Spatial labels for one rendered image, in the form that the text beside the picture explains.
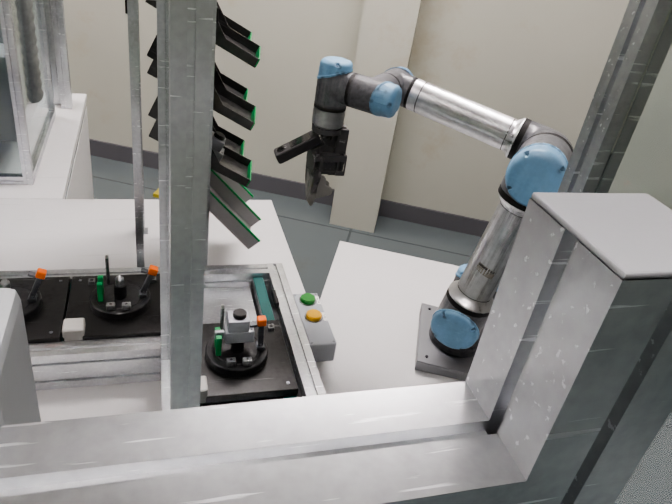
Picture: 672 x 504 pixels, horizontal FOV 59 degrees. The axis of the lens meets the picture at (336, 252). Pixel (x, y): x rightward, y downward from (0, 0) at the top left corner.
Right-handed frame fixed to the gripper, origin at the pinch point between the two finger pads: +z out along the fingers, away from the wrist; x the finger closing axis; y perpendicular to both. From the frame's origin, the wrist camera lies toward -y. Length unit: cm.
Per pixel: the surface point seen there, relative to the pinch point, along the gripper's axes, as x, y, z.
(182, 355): -83, -35, -26
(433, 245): 170, 140, 123
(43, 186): 79, -74, 37
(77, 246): 39, -59, 37
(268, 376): -34.5, -13.7, 25.7
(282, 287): 0.8, -3.6, 27.5
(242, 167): 25.4, -12.9, 3.2
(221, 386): -36, -24, 26
